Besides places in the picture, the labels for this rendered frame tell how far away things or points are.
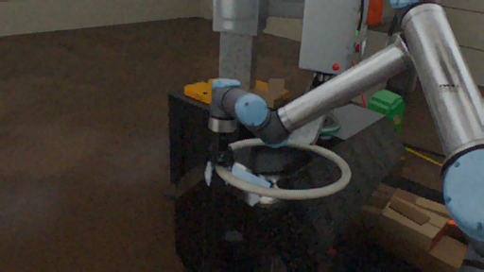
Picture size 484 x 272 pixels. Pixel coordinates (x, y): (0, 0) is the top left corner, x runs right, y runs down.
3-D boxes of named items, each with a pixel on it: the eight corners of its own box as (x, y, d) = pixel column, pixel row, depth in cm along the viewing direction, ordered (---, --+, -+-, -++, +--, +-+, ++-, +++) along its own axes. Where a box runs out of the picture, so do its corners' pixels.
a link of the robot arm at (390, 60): (447, 29, 134) (265, 132, 151) (435, 1, 125) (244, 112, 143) (464, 52, 126) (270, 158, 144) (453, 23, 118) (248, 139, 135)
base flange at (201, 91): (180, 93, 267) (180, 85, 265) (235, 78, 305) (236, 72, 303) (238, 116, 242) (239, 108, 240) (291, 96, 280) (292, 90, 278)
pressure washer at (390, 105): (373, 144, 403) (389, 52, 369) (404, 161, 378) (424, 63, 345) (347, 153, 381) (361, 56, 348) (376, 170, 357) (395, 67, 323)
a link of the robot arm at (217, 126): (207, 111, 146) (236, 112, 149) (207, 125, 147) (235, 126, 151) (210, 120, 138) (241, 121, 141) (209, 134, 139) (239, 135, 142)
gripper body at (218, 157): (210, 169, 143) (212, 134, 139) (207, 158, 150) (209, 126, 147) (233, 168, 145) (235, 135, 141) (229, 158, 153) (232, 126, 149)
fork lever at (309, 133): (315, 63, 234) (316, 55, 231) (351, 69, 230) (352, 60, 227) (275, 144, 181) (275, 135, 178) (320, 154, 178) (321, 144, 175)
